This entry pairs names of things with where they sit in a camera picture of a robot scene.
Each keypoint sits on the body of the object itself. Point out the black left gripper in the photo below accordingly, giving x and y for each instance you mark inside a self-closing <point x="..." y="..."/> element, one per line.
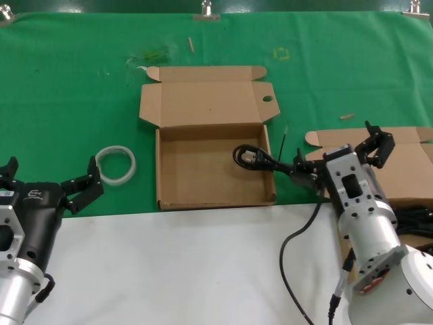
<point x="40" y="210"/>

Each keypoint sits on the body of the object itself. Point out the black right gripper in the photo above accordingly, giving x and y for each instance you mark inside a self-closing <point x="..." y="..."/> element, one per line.
<point x="324" y="186"/>

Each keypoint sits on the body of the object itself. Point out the black zip tie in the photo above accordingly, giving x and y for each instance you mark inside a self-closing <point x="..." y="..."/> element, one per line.
<point x="283" y="140"/>

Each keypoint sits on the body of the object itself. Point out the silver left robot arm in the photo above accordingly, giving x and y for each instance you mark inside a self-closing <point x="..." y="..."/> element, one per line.
<point x="13" y="294"/>

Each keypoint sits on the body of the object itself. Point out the empty open cardboard box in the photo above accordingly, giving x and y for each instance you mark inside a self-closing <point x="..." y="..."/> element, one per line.
<point x="203" y="176"/>

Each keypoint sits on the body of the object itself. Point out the short wooden chip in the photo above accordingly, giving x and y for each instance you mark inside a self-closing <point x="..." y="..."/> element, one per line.
<point x="346" y="116"/>

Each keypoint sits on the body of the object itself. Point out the clear tape roll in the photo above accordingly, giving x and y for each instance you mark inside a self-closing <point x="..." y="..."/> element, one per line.
<point x="116" y="181"/>

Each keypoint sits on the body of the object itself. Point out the green cloth table cover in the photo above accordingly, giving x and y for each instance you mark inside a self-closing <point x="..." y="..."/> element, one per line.
<point x="67" y="101"/>

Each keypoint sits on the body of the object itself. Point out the small white scrap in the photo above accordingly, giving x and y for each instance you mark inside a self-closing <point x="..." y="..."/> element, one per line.
<point x="141" y="68"/>

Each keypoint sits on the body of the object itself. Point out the metal binder clip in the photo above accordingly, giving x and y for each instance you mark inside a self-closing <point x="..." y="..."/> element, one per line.
<point x="415" y="11"/>
<point x="5" y="17"/>
<point x="206" y="16"/>

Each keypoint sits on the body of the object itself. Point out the clear plastic bag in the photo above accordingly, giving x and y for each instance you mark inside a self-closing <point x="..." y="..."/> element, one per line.
<point x="155" y="54"/>

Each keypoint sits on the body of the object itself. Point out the thin wooden stick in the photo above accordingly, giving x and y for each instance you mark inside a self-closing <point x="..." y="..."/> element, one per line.
<point x="191" y="45"/>

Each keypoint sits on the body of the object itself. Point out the silver right wrist bracket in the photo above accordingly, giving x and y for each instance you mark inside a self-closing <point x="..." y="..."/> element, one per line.
<point x="352" y="189"/>

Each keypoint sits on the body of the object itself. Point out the silver wrist bracket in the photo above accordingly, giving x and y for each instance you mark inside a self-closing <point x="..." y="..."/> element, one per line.
<point x="352" y="189"/>
<point x="10" y="243"/>

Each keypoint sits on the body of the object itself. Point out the silver left wrist bracket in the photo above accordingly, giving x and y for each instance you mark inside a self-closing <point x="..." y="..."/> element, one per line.
<point x="10" y="243"/>

